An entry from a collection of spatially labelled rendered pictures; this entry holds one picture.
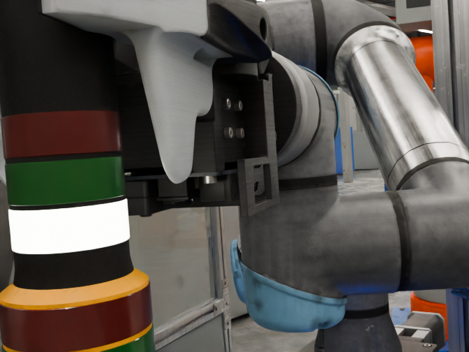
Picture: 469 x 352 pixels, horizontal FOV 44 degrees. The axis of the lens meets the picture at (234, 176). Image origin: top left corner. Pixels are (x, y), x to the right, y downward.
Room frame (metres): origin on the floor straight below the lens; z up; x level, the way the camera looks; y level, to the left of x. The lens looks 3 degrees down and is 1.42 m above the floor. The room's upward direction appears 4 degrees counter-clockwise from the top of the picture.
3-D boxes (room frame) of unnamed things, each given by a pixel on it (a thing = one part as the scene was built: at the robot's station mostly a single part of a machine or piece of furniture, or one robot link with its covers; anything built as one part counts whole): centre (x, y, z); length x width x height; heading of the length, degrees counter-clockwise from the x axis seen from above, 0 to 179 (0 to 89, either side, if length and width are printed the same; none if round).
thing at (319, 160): (0.44, -0.04, 1.44); 0.11 x 0.08 x 0.09; 161
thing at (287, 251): (0.44, -0.06, 1.34); 0.11 x 0.08 x 0.11; 88
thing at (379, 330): (1.01, -0.19, 1.09); 0.15 x 0.15 x 0.10
